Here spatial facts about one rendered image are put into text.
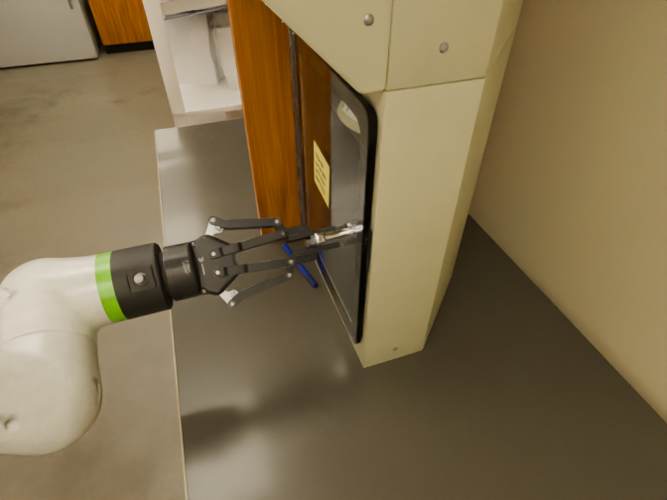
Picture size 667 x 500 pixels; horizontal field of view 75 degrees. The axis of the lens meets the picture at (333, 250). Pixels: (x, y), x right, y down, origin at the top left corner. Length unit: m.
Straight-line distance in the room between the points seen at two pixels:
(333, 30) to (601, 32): 0.52
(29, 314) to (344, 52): 0.44
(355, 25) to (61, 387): 0.45
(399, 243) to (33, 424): 0.44
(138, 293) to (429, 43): 0.43
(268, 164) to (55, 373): 0.52
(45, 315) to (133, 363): 1.49
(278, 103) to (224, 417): 0.53
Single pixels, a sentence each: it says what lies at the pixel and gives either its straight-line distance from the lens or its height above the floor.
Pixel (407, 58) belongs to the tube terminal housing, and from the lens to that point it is 0.44.
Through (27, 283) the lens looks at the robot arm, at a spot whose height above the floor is 1.21.
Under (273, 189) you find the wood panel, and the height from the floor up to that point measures 1.07.
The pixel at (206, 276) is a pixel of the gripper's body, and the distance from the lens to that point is 0.61.
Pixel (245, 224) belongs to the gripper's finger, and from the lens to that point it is 0.61.
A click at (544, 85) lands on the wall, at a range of 0.92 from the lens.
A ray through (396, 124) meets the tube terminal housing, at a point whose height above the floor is 1.38.
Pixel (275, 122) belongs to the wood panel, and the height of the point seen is 1.22.
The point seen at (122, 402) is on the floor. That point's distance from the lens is 1.97.
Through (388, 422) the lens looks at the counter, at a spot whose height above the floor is 0.94.
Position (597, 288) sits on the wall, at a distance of 0.90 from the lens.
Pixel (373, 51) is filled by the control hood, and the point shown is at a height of 1.45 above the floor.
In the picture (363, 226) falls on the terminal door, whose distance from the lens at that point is 0.53.
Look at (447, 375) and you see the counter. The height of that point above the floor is 0.94.
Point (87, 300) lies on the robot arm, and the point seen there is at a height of 1.19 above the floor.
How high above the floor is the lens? 1.58
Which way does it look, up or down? 42 degrees down
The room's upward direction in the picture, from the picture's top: straight up
